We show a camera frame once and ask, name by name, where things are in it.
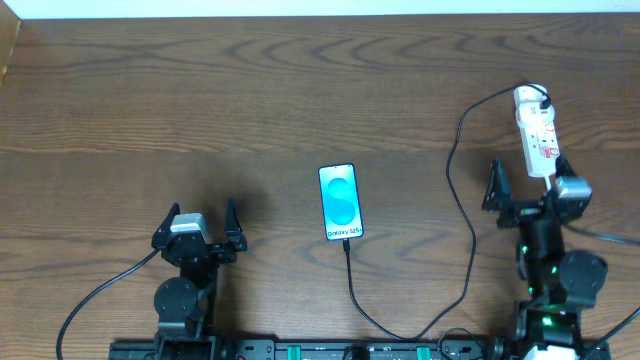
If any blue smartphone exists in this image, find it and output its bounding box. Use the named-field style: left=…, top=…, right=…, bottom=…
left=318, top=163, right=364, bottom=241

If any cardboard side panel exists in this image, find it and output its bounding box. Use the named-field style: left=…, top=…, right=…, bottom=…
left=0, top=0, right=22, bottom=82

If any white USB charger plug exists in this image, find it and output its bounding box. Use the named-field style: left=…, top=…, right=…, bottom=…
left=513, top=84, right=555, bottom=129

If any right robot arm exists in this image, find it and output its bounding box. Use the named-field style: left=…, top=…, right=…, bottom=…
left=482, top=156, right=608, bottom=359

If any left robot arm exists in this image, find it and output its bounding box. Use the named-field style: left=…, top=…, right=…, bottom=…
left=151, top=199, right=248, bottom=359

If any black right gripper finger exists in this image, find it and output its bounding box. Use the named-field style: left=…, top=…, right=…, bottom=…
left=482, top=159, right=512, bottom=210
left=555, top=155, right=576, bottom=178

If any white power strip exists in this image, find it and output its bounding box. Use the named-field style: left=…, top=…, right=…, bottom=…
left=515, top=102, right=560, bottom=178

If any black charger cable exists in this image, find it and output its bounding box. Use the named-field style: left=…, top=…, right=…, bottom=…
left=342, top=83, right=553, bottom=342

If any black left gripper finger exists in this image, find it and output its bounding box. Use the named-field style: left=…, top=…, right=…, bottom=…
left=154, top=202, right=180, bottom=237
left=224, top=198, right=244, bottom=245

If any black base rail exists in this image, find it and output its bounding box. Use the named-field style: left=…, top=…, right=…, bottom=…
left=108, top=335, right=612, bottom=360

